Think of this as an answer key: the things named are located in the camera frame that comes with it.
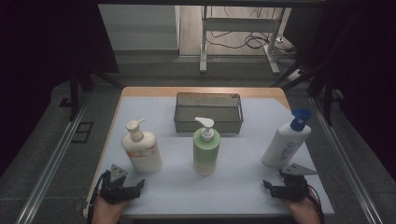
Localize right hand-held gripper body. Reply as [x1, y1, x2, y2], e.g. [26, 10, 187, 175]
[279, 162, 318, 203]

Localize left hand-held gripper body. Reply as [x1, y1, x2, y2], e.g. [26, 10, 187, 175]
[99, 163, 138, 205]

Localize white bottle with blue pump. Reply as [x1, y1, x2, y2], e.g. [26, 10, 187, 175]
[261, 107, 313, 169]

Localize metal mesh basket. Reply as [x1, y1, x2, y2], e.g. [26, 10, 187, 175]
[173, 91, 245, 134]

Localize person's left hand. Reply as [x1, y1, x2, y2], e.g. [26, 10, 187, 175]
[92, 196, 129, 224]

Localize person's right hand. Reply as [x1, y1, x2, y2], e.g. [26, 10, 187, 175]
[282, 195, 321, 224]

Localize cream pump bottle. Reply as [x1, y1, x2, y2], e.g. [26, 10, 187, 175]
[120, 118, 163, 175]

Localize white foam mat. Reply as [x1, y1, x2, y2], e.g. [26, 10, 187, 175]
[92, 95, 335, 217]

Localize green pump bottle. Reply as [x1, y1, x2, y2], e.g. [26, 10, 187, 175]
[192, 116, 221, 177]

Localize black metal stand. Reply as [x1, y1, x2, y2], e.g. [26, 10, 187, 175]
[270, 60, 335, 127]
[68, 66, 124, 123]

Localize white power strip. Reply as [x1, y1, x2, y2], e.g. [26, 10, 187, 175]
[287, 68, 305, 83]

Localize dark curtain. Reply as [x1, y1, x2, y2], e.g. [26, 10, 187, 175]
[0, 0, 120, 176]
[283, 0, 396, 183]

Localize white panel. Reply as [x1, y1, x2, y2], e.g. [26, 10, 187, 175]
[97, 4, 181, 51]

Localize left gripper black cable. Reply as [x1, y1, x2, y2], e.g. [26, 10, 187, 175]
[87, 172, 108, 224]

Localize aluminium rail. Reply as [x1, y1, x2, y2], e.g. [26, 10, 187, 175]
[309, 96, 385, 224]
[14, 92, 92, 224]

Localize black floor cables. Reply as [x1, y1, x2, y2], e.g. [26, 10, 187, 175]
[207, 7, 300, 68]

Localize white desk frame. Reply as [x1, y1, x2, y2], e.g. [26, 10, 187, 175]
[199, 5, 282, 76]

